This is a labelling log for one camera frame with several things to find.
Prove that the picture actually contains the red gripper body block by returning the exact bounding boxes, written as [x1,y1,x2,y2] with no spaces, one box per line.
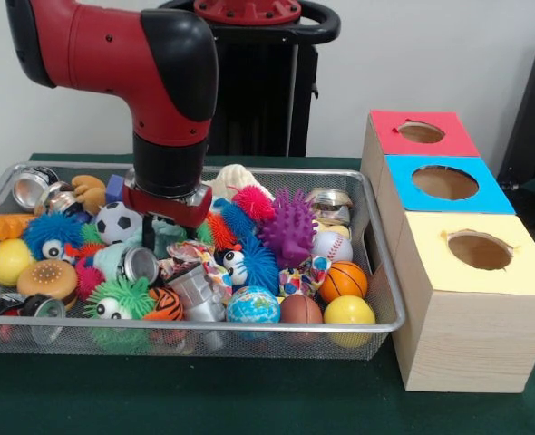
[122,185,214,227]

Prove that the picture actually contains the shallow metal mesh bin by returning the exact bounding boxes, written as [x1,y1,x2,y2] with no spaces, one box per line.
[0,160,407,363]

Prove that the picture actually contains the wooden box with three holes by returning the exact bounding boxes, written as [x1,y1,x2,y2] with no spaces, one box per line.
[359,110,535,394]

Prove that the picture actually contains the black and white soccer ball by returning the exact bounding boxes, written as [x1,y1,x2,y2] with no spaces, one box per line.
[95,201,144,246]

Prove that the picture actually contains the blue spiky toy with eyes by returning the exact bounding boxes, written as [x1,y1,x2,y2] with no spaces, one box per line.
[215,235,281,295]

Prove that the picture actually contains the cream knit cloth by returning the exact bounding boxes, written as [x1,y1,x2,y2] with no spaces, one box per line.
[203,163,276,203]

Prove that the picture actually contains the green spiky toy with eye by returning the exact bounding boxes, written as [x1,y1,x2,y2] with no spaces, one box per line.
[83,275,158,355]

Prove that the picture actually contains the globe print ball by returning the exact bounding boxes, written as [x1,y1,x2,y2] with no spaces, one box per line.
[225,285,281,341]

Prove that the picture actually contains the purple spiky monster toy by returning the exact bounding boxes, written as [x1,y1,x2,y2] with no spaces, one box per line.
[257,188,319,272]

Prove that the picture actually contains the white baseball toy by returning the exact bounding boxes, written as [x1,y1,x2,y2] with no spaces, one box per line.
[311,231,355,264]

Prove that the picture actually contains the orange basketball toy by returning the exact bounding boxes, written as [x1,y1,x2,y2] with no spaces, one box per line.
[317,261,369,304]

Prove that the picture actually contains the yellow ball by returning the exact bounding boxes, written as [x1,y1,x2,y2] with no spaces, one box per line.
[323,295,376,348]

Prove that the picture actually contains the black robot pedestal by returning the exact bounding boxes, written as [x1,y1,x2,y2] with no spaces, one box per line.
[158,0,341,158]

